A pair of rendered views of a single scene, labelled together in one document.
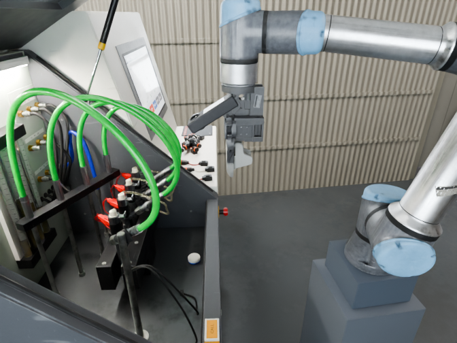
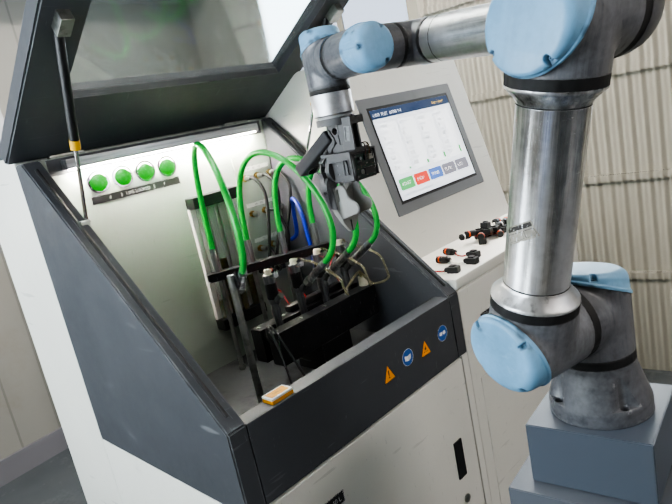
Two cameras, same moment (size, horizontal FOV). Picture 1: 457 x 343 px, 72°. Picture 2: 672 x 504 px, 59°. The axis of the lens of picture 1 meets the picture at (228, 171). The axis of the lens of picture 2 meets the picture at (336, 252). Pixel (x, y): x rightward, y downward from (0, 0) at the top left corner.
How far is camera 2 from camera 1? 84 cm
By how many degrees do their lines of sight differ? 48
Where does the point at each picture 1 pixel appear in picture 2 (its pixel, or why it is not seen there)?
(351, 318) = (517, 488)
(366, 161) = not seen: outside the picture
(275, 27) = (327, 51)
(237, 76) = (315, 108)
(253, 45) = (321, 73)
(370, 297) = (560, 464)
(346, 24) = (443, 22)
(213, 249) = (370, 341)
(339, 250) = not seen: hidden behind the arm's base
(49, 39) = (283, 103)
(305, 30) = (345, 47)
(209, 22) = not seen: hidden behind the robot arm
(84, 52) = (307, 112)
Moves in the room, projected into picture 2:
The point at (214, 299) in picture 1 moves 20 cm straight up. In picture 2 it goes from (313, 377) to (291, 277)
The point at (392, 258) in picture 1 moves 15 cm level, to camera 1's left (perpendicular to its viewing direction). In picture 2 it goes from (481, 349) to (399, 335)
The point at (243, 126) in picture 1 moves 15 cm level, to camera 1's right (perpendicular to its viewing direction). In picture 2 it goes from (339, 165) to (402, 157)
